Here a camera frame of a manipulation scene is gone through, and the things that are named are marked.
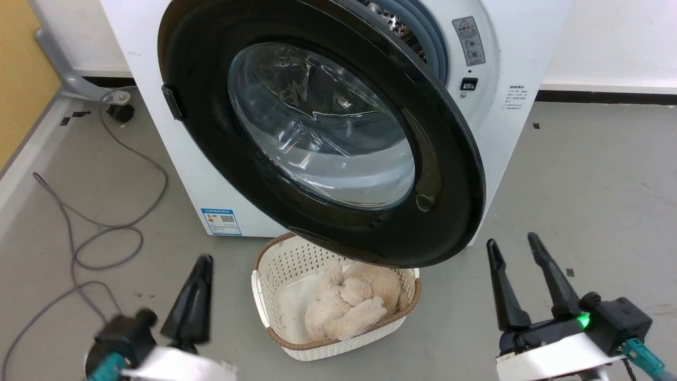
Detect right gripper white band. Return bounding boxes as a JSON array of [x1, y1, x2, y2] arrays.
[[486, 232, 626, 381]]

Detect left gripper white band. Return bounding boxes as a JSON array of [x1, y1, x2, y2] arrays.
[[121, 255, 237, 381]]

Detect black round glass washer door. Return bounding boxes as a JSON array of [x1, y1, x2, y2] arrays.
[[157, 0, 487, 269]]

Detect white front-load washing machine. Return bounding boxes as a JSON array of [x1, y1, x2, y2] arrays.
[[99, 0, 574, 247]]

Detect black door latch hook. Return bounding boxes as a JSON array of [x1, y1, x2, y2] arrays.
[[161, 84, 186, 122]]

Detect white perforated laundry basket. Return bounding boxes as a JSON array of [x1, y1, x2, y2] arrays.
[[251, 232, 422, 362]]

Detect blue energy label sticker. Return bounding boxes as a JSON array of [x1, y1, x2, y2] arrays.
[[200, 207, 243, 237]]

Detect beige plush toy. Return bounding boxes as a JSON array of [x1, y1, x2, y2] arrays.
[[304, 259, 410, 342]]

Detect black round floor foot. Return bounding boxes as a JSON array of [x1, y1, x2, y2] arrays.
[[106, 103, 136, 124]]

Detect grey warning sticker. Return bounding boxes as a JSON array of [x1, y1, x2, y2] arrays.
[[452, 16, 487, 67]]

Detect grey rubber drum gasket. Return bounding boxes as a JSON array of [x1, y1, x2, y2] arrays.
[[360, 0, 450, 84]]

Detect yellow wooden panel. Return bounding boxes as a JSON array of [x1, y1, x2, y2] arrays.
[[0, 0, 62, 171]]

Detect grey power cable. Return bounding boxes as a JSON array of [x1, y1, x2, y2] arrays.
[[0, 91, 169, 381]]

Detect grey drain hose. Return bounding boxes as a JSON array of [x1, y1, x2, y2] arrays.
[[34, 26, 133, 104]]

